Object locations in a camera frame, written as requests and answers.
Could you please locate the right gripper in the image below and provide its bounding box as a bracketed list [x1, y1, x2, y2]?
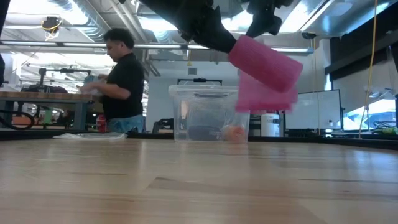
[242, 0, 295, 39]

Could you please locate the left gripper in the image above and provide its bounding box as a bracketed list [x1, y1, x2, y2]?
[139, 0, 238, 54]

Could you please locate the pink elastic bandage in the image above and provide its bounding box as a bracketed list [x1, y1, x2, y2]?
[228, 34, 304, 114]

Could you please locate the clear plastic bin lid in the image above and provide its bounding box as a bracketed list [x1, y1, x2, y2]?
[168, 84, 239, 98]

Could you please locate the clear plastic storage bin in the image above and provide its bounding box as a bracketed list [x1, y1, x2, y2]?
[170, 91, 251, 144]

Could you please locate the clear zip bag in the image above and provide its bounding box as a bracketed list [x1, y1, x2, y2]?
[52, 132, 128, 140]

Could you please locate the orange bandage roll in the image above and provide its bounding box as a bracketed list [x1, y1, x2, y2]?
[221, 124, 247, 144]

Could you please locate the white bottle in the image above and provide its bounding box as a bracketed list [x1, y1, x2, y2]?
[261, 113, 281, 138]

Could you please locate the person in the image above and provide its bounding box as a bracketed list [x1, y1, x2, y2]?
[79, 27, 147, 134]

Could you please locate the ceiling light strip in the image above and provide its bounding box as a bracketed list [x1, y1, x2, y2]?
[0, 40, 313, 54]

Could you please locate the bright computer monitor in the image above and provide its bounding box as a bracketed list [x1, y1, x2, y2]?
[341, 98, 397, 131]

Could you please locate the red box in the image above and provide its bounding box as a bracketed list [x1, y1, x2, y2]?
[96, 114, 108, 133]

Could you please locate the green object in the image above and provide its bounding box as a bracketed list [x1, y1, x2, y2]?
[373, 126, 398, 136]

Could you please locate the wooden workbench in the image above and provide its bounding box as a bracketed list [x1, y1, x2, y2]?
[0, 91, 105, 131]

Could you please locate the green container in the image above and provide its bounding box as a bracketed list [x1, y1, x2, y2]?
[43, 108, 53, 126]

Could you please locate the black stand frame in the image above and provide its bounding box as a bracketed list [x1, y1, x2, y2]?
[177, 77, 223, 86]

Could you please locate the yellow hanging cable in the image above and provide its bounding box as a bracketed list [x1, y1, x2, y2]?
[358, 0, 379, 139]

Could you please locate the ceiling cable reel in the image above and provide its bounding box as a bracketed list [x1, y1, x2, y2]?
[41, 16, 63, 41]

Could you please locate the black camera rig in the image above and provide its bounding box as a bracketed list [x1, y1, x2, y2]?
[38, 67, 92, 94]

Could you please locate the black cable loop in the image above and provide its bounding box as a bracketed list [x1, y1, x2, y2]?
[0, 109, 35, 131]

